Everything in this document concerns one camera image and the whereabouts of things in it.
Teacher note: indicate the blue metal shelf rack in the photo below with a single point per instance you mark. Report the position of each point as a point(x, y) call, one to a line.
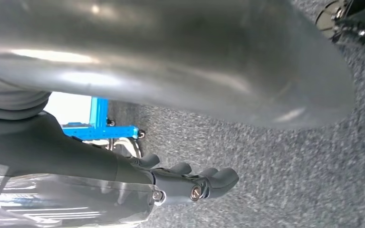
point(99, 132)

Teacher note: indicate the white car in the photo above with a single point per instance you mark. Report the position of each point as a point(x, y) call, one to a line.
point(69, 107)

